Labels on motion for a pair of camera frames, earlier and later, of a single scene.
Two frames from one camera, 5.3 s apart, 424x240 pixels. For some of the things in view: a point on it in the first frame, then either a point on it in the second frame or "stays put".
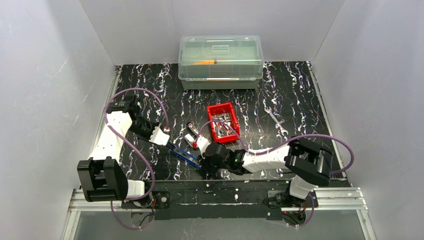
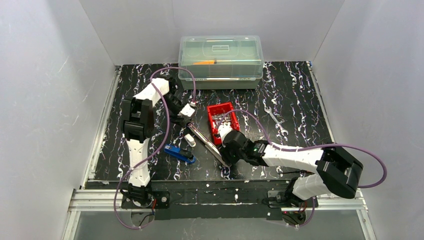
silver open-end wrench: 268,109 stays put
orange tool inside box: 197,63 stays put
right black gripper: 204,160 to 226,154
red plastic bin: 224,112 stays put
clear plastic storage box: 217,62 stays put
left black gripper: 171,145 to 180,120
